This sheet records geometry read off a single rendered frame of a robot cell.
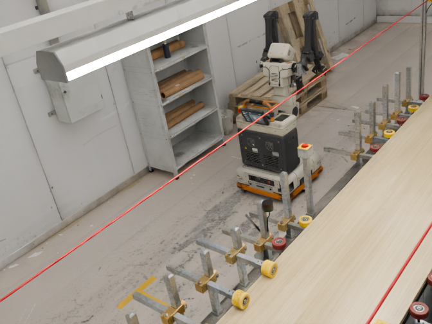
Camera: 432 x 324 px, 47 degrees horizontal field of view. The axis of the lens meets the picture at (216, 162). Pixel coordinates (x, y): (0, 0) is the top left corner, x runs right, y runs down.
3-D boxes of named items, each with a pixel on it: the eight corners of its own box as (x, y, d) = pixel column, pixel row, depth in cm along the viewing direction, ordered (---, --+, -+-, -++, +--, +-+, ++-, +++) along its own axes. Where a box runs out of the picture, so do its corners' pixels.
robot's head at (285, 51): (284, 58, 451) (289, 42, 452) (265, 56, 464) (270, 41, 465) (291, 64, 462) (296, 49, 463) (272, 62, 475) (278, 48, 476)
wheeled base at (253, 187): (288, 205, 466) (286, 182, 454) (236, 189, 505) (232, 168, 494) (324, 171, 508) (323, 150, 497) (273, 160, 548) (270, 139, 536)
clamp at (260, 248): (254, 251, 291) (252, 243, 288) (267, 238, 299) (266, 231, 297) (262, 253, 287) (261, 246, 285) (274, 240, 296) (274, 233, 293)
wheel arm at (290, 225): (249, 216, 324) (248, 211, 322) (252, 214, 326) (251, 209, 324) (308, 235, 298) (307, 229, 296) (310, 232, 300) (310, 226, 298)
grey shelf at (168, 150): (149, 171, 578) (115, 40, 506) (198, 139, 635) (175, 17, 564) (177, 180, 550) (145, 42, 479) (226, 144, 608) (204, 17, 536)
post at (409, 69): (405, 117, 446) (406, 66, 424) (406, 116, 448) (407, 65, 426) (409, 118, 444) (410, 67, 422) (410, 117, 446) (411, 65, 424)
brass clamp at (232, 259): (224, 261, 270) (223, 254, 268) (239, 247, 279) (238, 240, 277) (233, 265, 266) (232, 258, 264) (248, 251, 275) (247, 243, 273)
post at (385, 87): (382, 139, 413) (382, 84, 391) (384, 137, 415) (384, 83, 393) (386, 140, 411) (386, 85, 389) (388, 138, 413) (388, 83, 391)
